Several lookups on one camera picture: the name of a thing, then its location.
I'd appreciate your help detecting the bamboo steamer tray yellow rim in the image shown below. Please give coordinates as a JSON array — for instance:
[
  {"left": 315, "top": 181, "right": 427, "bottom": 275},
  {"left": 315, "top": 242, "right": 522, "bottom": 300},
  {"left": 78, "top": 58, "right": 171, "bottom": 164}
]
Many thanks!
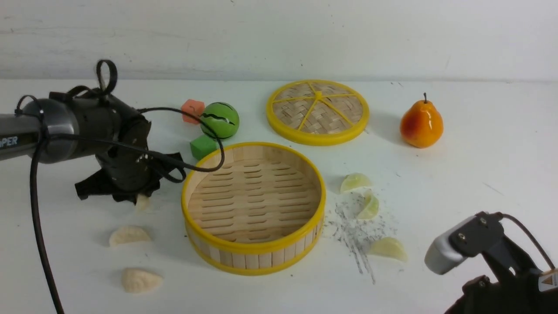
[{"left": 181, "top": 142, "right": 326, "bottom": 276}]

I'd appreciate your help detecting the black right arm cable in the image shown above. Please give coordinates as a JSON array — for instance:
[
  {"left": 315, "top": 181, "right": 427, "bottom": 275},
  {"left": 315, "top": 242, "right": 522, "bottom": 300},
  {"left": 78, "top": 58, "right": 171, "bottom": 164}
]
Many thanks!
[{"left": 497, "top": 213, "right": 556, "bottom": 270}]

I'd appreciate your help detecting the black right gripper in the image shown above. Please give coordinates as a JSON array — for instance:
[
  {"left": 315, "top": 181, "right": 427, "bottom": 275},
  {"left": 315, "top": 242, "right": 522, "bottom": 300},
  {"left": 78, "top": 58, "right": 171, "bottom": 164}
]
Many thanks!
[{"left": 445, "top": 237, "right": 558, "bottom": 314}]

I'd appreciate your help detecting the pale green dumpling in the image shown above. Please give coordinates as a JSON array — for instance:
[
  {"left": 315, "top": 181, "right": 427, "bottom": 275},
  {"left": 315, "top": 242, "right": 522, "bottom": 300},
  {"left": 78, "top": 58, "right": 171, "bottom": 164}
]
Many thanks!
[
  {"left": 340, "top": 173, "right": 372, "bottom": 194},
  {"left": 356, "top": 191, "right": 379, "bottom": 220}
]

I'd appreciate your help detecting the white dumpling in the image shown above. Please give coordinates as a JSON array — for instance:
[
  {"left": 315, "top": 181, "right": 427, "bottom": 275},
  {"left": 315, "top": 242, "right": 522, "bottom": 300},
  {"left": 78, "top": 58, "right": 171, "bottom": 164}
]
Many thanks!
[
  {"left": 134, "top": 194, "right": 151, "bottom": 212},
  {"left": 109, "top": 226, "right": 152, "bottom": 248},
  {"left": 120, "top": 268, "right": 163, "bottom": 294}
]

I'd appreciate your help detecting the pale yellow dumpling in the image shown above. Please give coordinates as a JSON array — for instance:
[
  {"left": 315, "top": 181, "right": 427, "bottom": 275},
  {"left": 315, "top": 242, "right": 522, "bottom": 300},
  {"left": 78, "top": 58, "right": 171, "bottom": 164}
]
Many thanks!
[{"left": 367, "top": 237, "right": 408, "bottom": 263}]

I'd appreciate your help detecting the green toy watermelon ball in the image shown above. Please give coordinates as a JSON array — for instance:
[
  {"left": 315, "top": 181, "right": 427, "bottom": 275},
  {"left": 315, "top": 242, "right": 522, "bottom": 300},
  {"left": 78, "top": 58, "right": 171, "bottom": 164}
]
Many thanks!
[{"left": 200, "top": 102, "right": 240, "bottom": 140}]

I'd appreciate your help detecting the orange foam cube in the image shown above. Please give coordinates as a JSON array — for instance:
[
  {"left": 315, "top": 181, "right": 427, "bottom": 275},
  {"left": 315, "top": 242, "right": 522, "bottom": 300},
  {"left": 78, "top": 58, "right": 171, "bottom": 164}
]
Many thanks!
[{"left": 181, "top": 99, "right": 205, "bottom": 125}]

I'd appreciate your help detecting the orange toy pear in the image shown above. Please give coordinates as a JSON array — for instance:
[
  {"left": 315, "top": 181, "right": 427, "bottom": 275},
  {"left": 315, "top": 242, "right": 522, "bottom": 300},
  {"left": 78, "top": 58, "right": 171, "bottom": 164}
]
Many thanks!
[{"left": 399, "top": 93, "right": 444, "bottom": 149}]

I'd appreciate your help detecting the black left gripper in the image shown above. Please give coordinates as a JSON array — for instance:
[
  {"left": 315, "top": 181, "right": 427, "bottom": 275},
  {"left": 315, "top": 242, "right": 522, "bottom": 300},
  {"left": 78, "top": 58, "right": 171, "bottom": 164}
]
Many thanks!
[{"left": 48, "top": 87, "right": 186, "bottom": 203}]

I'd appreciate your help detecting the woven steamer lid yellow rim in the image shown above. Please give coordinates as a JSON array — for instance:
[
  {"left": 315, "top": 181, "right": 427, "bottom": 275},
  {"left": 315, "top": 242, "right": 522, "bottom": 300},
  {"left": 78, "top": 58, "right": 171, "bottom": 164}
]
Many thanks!
[{"left": 265, "top": 80, "right": 370, "bottom": 146}]

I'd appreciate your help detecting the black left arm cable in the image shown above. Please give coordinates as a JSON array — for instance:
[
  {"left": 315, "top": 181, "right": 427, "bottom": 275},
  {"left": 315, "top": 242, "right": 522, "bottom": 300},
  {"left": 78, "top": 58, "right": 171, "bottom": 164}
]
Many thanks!
[{"left": 14, "top": 59, "right": 226, "bottom": 314}]

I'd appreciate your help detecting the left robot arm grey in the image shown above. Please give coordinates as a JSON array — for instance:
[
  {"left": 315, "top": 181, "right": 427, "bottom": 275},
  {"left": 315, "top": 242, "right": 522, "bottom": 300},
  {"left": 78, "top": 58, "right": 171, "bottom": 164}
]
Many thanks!
[{"left": 0, "top": 89, "right": 181, "bottom": 203}]

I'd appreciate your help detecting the green foam cube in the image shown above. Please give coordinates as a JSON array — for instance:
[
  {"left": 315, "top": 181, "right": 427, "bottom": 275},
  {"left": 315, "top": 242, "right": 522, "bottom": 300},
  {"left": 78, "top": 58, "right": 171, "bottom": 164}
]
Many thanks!
[{"left": 190, "top": 134, "right": 219, "bottom": 160}]

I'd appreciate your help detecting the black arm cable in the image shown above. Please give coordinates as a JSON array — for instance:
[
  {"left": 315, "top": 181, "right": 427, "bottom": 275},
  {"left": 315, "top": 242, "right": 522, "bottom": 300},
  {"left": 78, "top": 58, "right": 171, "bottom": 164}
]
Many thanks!
[
  {"left": 497, "top": 213, "right": 556, "bottom": 270},
  {"left": 14, "top": 59, "right": 226, "bottom": 314}
]

